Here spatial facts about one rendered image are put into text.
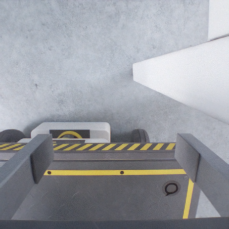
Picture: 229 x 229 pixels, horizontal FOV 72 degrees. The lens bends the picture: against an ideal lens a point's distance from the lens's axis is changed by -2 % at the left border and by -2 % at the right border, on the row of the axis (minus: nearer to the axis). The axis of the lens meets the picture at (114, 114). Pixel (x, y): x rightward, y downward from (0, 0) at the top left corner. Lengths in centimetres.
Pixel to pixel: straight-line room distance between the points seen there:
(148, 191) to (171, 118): 37
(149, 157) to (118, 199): 13
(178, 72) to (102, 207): 35
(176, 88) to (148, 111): 48
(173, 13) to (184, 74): 54
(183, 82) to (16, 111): 67
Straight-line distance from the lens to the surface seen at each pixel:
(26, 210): 49
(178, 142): 17
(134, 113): 66
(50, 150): 16
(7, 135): 66
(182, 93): 18
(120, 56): 63
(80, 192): 42
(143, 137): 55
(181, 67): 18
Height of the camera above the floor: 63
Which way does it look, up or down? 75 degrees down
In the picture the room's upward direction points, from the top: 176 degrees clockwise
